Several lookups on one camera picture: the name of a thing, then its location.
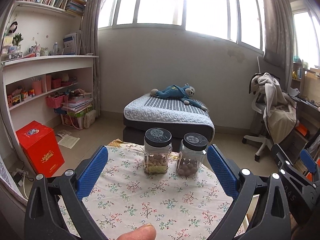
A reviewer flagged left hand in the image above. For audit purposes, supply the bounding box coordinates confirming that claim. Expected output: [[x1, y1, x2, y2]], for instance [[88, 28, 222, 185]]
[[117, 224, 156, 240]]

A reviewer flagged paper sheet on floor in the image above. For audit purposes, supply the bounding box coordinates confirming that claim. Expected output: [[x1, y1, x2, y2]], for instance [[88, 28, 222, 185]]
[[58, 135, 80, 149]]

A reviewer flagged jar with brown balls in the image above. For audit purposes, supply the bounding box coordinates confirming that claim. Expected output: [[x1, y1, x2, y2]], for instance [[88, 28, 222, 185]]
[[176, 133, 208, 177]]

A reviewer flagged wooden desk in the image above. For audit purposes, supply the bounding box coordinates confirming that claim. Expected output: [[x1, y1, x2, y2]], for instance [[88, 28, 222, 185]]
[[290, 62, 320, 176]]

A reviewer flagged white office chair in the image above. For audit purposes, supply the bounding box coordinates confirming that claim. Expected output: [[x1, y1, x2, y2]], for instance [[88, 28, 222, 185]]
[[242, 56, 285, 162]]

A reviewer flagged floral tablecloth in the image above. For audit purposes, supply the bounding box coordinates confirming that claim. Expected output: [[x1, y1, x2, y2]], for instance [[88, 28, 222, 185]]
[[82, 140, 232, 239]]

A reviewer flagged beige blanket on chair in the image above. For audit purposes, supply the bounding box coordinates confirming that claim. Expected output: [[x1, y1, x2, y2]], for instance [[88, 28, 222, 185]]
[[249, 73, 297, 144]]

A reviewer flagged red gift box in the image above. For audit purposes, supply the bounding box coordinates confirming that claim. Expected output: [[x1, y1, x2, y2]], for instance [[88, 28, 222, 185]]
[[16, 121, 65, 178]]

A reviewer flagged dark ottoman bed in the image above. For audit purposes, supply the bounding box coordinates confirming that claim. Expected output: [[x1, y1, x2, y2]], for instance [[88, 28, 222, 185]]
[[122, 93, 216, 152]]

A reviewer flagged stack of papers on shelf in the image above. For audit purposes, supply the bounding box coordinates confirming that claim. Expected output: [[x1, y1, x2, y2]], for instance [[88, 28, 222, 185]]
[[61, 88, 93, 113]]

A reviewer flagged jar with peanuts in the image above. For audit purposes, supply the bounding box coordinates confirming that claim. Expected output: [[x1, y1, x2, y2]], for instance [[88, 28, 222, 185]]
[[144, 127, 172, 174]]

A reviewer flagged pink plastic basket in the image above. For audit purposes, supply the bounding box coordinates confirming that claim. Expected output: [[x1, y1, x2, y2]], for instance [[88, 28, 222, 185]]
[[46, 95, 65, 109]]

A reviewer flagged quilted grey white cover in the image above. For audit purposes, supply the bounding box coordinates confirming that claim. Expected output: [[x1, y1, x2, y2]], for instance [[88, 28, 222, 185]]
[[123, 93, 216, 143]]

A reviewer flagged blue plush monkey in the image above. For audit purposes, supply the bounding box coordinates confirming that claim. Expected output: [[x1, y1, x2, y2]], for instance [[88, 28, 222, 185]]
[[150, 84, 208, 111]]

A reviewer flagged pink pen holder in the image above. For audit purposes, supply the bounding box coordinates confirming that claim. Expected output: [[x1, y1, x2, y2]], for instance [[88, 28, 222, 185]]
[[31, 80, 42, 96]]

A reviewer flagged white bookshelf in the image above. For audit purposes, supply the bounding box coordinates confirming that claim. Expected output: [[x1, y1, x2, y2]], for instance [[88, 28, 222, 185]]
[[1, 0, 96, 170]]

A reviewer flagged left grey curtain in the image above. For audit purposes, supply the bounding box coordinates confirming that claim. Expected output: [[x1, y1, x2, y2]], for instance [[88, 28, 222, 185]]
[[80, 0, 105, 116]]

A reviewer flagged window frame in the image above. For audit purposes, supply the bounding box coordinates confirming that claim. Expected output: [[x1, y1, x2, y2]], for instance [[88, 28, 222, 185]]
[[98, 0, 265, 52]]

